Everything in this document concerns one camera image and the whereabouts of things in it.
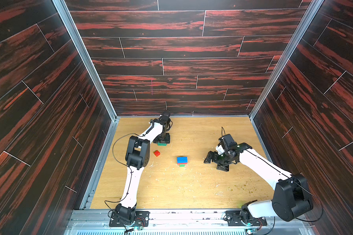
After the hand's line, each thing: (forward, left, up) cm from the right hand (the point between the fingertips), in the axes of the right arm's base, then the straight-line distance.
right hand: (212, 163), depth 86 cm
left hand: (+19, +31, -8) cm, 37 cm away
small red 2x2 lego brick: (+9, +36, -7) cm, 37 cm away
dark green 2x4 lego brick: (+15, +32, -5) cm, 36 cm away
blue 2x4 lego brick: (+4, +18, -5) cm, 19 cm away
